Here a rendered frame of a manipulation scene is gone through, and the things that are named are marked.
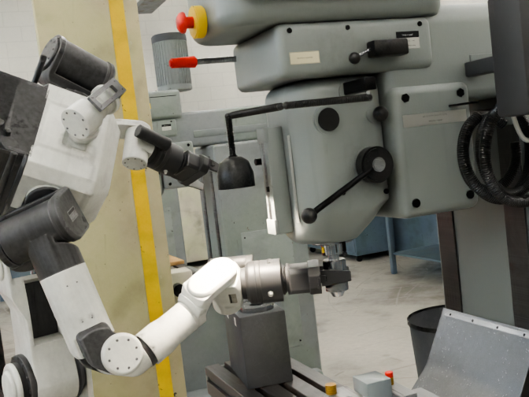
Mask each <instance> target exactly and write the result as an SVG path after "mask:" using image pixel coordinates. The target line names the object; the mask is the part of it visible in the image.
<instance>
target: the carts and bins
mask: <svg viewBox="0 0 529 397"><path fill-rule="evenodd" d="M443 308H446V307H445V305H440V306H432V307H428V308H424V309H422V310H417V311H415V312H413V313H411V314H410V315H409V316H408V317H407V322H408V326H409V328H410V333H411V338H412V347H413V351H414V356H415V361H416V370H417V374H418V378H419V376H420V374H421V373H422V372H423V370H424V367H425V366H426V364H427V360H428V357H429V354H430V352H431V347H432V344H433V341H434V338H435V333H436V331H437V327H438V323H439V320H440V317H441V315H442V310H443Z"/></svg>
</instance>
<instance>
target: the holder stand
mask: <svg viewBox="0 0 529 397"><path fill-rule="evenodd" d="M224 316H225V323H226V330H227V337H228V349H229V355H230V362H231V367H232V368H233V370H234V371H235V373H236V374H237V375H238V377H239V378H240V380H241V381H242V382H243V383H244V384H245V386H246V387H247V388H248V389H249V390H250V389H254V388H261V387H265V386H269V385H273V384H281V383H286V382H290V381H292V380H293V377H292V369H291V363H290V350H289V343H288V335H287V323H286V316H285V310H284V309H282V308H281V307H279V306H277V305H276V304H275V305H273V306H272V305H271V303H270V302H267V303H258V304H252V303H251V302H249V301H248V299H243V304H242V307H241V309H240V310H239V311H238V312H236V313H234V314H231V315H224Z"/></svg>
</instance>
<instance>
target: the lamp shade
mask: <svg viewBox="0 0 529 397"><path fill-rule="evenodd" d="M216 177H217V184H218V190H229V189H237V188H243V187H252V186H255V180H254V173H253V169H252V167H251V165H250V162H249V161H248V160H247V159H245V158H244V157H242V156H238V155H235V156H228V158H225V159H224V160H223V161H222V162H221V163H220V164H219V167H218V171H217V175H216Z"/></svg>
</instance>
